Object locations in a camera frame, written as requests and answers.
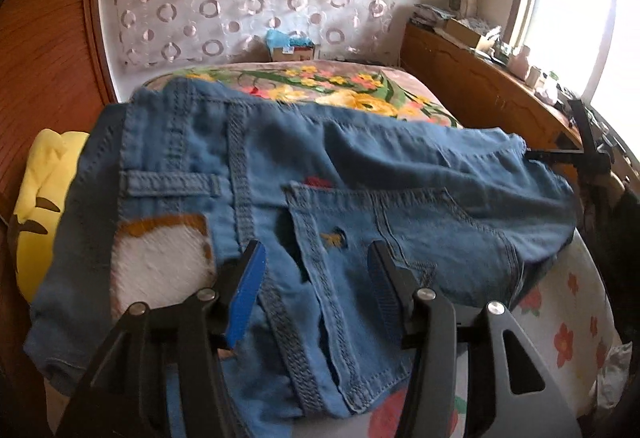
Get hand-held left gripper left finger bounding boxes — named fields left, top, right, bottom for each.
left=52, top=240, right=268, bottom=438

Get window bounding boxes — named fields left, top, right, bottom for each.
left=504, top=0, right=628, bottom=111

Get pile of papers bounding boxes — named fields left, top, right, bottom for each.
left=411, top=2, right=459, bottom=27

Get blue denim pants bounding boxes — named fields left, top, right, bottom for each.
left=22, top=76, right=576, bottom=438

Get flat brown box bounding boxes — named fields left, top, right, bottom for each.
left=445, top=18, right=496, bottom=50

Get wooden cabinet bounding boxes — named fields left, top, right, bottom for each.
left=401, top=20, right=585, bottom=155

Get wooden wardrobe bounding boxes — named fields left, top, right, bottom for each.
left=0, top=0, right=132, bottom=438

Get yellow plush pillow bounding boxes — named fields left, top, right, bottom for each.
left=7, top=129, right=92, bottom=305

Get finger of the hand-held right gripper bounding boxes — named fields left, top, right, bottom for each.
left=566, top=98, right=615, bottom=175
left=524, top=148, right=591, bottom=165

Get white strawberry print sheet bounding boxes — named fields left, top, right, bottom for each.
left=367, top=227, right=618, bottom=438

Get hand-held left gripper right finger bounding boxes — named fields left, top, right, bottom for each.
left=366, top=241, right=583, bottom=438

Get beige floral blanket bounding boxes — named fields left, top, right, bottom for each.
left=141, top=60, right=465, bottom=129

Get small cardboard box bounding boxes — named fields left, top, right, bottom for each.
left=270, top=42, right=321, bottom=63

